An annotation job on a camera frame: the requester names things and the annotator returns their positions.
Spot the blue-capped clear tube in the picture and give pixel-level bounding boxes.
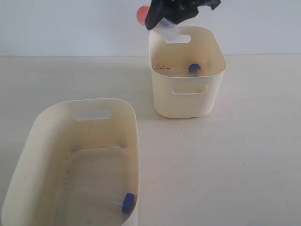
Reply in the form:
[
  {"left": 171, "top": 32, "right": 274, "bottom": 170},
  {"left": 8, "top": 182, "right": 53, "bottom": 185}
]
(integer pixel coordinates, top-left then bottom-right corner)
[
  {"left": 113, "top": 193, "right": 135, "bottom": 214},
  {"left": 188, "top": 63, "right": 201, "bottom": 76}
]

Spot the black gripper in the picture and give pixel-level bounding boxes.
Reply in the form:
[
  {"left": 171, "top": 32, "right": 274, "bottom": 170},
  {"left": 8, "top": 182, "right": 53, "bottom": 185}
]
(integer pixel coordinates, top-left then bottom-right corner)
[{"left": 145, "top": 0, "right": 221, "bottom": 31}]

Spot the orange-capped clear tube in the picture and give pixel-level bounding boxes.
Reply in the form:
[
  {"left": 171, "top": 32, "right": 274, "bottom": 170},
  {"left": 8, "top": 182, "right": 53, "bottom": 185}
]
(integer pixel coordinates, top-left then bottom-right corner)
[{"left": 136, "top": 6, "right": 180, "bottom": 41}]

